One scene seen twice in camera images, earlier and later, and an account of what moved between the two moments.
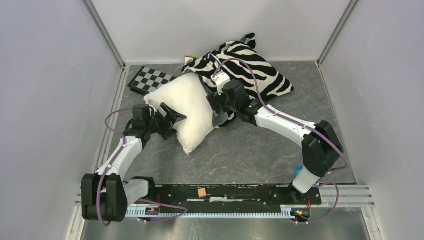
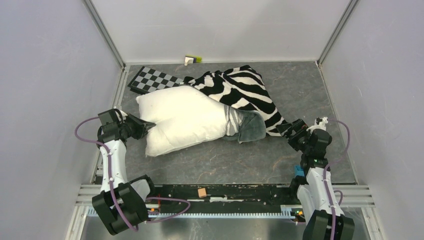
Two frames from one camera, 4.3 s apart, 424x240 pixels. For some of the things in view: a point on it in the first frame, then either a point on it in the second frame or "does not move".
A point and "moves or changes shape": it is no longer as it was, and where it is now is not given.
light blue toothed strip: (148, 213) does not move
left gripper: (168, 121) to (141, 126)
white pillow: (187, 96) moves or changes shape
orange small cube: (202, 192) does not move
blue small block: (298, 169) does not move
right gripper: (215, 99) to (299, 126)
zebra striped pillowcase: (243, 62) moves or changes shape
